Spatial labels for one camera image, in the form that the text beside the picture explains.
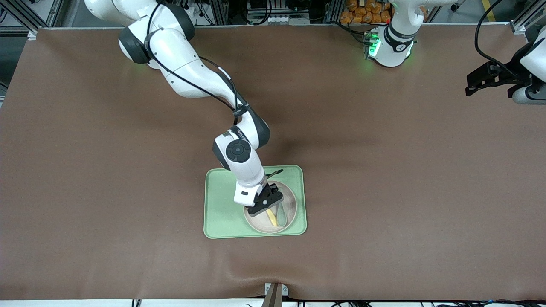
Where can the orange bag pile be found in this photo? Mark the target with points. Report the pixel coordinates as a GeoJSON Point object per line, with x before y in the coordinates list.
{"type": "Point", "coordinates": [362, 10]}

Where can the teal plastic spoon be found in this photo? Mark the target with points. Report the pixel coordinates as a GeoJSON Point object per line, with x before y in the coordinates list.
{"type": "Point", "coordinates": [283, 217]}

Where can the yellow plastic fork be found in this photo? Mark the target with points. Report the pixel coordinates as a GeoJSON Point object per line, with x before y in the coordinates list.
{"type": "Point", "coordinates": [273, 218]}

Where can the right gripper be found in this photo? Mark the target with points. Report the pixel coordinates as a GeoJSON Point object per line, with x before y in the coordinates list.
{"type": "Point", "coordinates": [271, 189]}

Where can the brown table cover mat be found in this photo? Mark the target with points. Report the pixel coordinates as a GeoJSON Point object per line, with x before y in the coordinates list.
{"type": "Point", "coordinates": [128, 192]}

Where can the light green rectangular tray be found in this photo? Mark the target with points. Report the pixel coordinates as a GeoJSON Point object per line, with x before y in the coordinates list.
{"type": "Point", "coordinates": [222, 209]}

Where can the aluminium extrusion frame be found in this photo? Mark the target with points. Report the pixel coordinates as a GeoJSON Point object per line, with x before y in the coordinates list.
{"type": "Point", "coordinates": [42, 17]}
{"type": "Point", "coordinates": [527, 19]}

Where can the beige round plate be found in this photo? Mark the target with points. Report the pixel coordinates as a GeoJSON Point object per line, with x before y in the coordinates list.
{"type": "Point", "coordinates": [261, 225]}

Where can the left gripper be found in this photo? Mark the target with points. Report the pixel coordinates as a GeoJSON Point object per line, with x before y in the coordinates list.
{"type": "Point", "coordinates": [510, 77]}

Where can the metal table edge bracket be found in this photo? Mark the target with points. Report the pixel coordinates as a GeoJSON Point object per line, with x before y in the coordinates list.
{"type": "Point", "coordinates": [275, 292]}

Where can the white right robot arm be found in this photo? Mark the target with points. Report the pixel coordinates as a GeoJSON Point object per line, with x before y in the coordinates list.
{"type": "Point", "coordinates": [183, 72]}

